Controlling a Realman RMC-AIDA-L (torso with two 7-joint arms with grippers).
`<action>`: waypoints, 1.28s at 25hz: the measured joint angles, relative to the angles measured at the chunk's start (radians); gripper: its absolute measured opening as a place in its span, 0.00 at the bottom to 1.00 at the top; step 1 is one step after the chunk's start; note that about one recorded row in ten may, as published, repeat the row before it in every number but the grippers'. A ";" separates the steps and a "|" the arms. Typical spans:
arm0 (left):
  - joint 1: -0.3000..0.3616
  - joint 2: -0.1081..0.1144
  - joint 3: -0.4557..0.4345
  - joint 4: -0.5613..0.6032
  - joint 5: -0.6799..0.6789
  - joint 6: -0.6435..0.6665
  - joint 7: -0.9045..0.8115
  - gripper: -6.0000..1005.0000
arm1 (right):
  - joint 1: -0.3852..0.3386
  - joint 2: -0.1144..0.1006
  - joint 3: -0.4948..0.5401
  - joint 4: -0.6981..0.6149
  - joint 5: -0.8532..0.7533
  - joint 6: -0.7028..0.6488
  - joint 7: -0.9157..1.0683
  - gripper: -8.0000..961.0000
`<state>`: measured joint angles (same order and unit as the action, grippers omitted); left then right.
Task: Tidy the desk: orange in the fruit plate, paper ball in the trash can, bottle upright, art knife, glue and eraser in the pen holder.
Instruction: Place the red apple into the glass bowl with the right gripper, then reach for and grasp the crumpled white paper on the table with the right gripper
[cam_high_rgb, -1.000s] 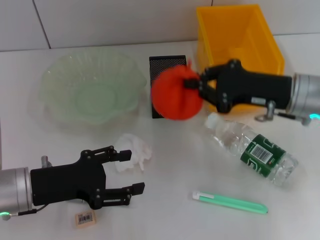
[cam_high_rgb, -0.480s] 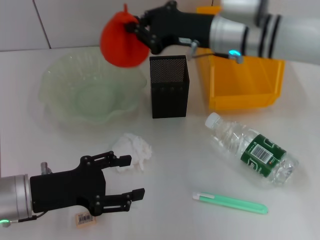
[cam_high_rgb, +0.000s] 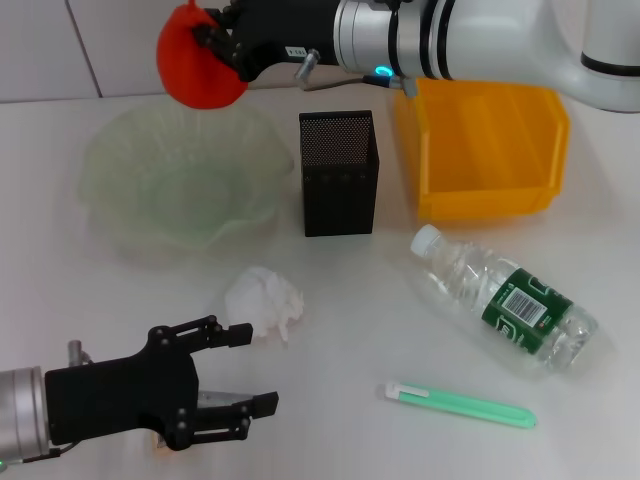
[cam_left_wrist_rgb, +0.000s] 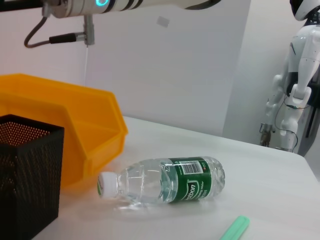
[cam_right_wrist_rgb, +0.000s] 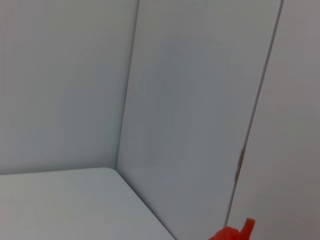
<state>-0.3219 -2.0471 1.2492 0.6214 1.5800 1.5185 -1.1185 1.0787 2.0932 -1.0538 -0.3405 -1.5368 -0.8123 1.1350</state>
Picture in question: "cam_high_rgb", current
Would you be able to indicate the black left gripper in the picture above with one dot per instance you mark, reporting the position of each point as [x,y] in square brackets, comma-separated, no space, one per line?
[120,395]

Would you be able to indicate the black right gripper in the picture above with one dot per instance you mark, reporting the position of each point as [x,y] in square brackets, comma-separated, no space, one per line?
[285,27]

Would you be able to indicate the white paper ball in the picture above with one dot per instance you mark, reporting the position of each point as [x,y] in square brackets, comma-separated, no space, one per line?
[260,300]

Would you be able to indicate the clear green-label water bottle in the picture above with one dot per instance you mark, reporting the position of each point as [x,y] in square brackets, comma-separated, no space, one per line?
[500,295]

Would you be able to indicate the green glass fruit plate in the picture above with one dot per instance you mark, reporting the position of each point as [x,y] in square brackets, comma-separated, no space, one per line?
[175,175]

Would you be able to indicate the black mesh pen holder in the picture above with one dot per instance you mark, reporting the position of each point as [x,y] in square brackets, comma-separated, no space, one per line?
[340,185]

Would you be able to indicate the yellow plastic bin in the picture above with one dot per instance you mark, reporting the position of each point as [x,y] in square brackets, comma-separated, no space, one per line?
[490,155]

